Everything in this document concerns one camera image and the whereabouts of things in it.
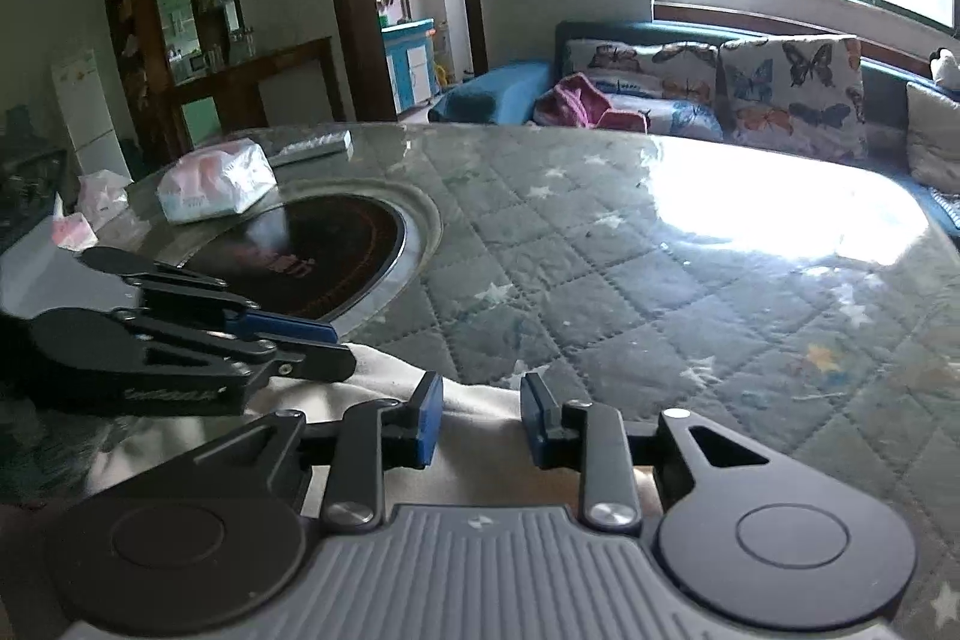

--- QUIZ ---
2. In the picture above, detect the white refrigerator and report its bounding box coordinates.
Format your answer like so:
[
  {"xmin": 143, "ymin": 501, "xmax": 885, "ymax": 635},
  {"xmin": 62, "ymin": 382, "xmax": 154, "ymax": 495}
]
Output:
[{"xmin": 49, "ymin": 47, "xmax": 125, "ymax": 180}]

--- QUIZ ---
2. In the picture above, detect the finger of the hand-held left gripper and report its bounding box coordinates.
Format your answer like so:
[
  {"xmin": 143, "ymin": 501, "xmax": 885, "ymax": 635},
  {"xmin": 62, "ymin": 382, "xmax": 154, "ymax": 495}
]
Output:
[
  {"xmin": 112, "ymin": 310, "xmax": 358, "ymax": 416},
  {"xmin": 75, "ymin": 246, "xmax": 338, "ymax": 348}
]

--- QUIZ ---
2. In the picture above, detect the purple cloth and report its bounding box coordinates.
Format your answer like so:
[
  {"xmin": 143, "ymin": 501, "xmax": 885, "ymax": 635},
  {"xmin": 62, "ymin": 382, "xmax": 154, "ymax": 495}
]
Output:
[{"xmin": 534, "ymin": 72, "xmax": 650, "ymax": 135}]

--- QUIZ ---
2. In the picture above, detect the dark metal rack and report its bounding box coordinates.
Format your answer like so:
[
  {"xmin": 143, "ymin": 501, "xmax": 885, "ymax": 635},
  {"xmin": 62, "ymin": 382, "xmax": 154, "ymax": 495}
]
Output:
[{"xmin": 0, "ymin": 111, "xmax": 72, "ymax": 236}]

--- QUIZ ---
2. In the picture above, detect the wide butterfly print cushion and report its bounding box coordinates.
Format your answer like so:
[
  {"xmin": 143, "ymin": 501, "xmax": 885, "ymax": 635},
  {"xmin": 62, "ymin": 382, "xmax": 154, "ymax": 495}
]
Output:
[{"xmin": 562, "ymin": 38, "xmax": 721, "ymax": 109}]

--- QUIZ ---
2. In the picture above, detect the tall wooden display cabinet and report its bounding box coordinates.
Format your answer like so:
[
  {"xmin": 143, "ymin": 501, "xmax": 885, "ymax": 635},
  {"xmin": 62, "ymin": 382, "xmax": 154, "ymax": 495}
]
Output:
[{"xmin": 103, "ymin": 0, "xmax": 252, "ymax": 161}]

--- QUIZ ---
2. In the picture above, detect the grey cushion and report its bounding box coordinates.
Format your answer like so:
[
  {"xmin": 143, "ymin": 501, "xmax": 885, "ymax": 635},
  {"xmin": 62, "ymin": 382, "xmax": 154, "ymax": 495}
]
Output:
[{"xmin": 904, "ymin": 81, "xmax": 960, "ymax": 195}]

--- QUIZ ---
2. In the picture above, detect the blue cabinet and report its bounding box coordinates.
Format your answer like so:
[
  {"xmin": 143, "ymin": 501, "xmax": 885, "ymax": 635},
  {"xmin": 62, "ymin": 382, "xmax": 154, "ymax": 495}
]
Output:
[{"xmin": 380, "ymin": 17, "xmax": 437, "ymax": 115}]

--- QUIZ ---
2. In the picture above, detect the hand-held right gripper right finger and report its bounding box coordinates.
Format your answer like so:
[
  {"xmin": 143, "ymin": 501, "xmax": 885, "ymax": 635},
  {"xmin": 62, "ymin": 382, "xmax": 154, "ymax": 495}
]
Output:
[{"xmin": 520, "ymin": 371, "xmax": 772, "ymax": 530}]

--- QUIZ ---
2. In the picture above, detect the square butterfly print cushion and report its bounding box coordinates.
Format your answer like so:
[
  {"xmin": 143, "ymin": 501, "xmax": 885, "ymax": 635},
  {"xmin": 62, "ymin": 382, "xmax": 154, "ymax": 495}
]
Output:
[{"xmin": 716, "ymin": 35, "xmax": 869, "ymax": 161}]

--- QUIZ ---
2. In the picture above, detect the blue sofa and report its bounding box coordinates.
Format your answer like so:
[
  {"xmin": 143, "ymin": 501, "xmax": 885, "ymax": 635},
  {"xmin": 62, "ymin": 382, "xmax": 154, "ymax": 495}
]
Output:
[{"xmin": 427, "ymin": 19, "xmax": 960, "ymax": 244}]

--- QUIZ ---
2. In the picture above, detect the grey remote control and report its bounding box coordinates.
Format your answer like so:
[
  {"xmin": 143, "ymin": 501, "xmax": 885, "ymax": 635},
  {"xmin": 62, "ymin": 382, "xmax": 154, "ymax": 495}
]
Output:
[{"xmin": 266, "ymin": 130, "xmax": 353, "ymax": 167}]

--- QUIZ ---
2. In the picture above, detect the black round induction cooktop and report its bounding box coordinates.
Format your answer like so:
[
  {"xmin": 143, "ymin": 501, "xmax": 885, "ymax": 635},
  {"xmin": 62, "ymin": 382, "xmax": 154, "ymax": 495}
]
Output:
[{"xmin": 180, "ymin": 194, "xmax": 410, "ymax": 322}]

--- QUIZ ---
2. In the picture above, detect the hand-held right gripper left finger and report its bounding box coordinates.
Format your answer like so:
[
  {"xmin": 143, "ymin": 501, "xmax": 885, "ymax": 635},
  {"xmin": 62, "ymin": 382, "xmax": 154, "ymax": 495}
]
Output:
[{"xmin": 191, "ymin": 370, "xmax": 445, "ymax": 533}]

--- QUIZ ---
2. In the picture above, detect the panda plush toy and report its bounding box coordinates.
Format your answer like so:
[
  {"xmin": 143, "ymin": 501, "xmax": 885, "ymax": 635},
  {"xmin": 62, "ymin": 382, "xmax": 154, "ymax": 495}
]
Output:
[{"xmin": 928, "ymin": 47, "xmax": 960, "ymax": 90}]

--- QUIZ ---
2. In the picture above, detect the dark wooden sideboard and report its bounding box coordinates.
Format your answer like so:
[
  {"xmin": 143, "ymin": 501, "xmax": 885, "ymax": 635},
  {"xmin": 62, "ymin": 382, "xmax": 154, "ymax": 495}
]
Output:
[{"xmin": 171, "ymin": 36, "xmax": 346, "ymax": 157}]

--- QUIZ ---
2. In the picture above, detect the cream long-sleeved shirt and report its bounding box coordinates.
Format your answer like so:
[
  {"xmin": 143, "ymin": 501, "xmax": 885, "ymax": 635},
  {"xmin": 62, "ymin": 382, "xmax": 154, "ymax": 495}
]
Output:
[{"xmin": 97, "ymin": 340, "xmax": 668, "ymax": 521}]

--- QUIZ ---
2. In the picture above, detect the grey quilted table cover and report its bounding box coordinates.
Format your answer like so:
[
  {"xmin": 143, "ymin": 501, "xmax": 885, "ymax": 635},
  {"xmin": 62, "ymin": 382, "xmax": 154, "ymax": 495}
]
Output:
[{"xmin": 0, "ymin": 119, "xmax": 960, "ymax": 640}]

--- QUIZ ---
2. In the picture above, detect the light butterfly print pillow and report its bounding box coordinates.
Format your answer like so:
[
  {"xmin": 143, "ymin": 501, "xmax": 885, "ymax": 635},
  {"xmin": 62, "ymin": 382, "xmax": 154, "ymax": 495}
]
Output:
[{"xmin": 604, "ymin": 92, "xmax": 725, "ymax": 142}]

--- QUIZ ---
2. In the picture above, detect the large soft tissue pack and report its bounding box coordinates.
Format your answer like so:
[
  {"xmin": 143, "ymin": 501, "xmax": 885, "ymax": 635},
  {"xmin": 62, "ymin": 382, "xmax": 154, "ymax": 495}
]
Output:
[{"xmin": 156, "ymin": 137, "xmax": 278, "ymax": 226}]

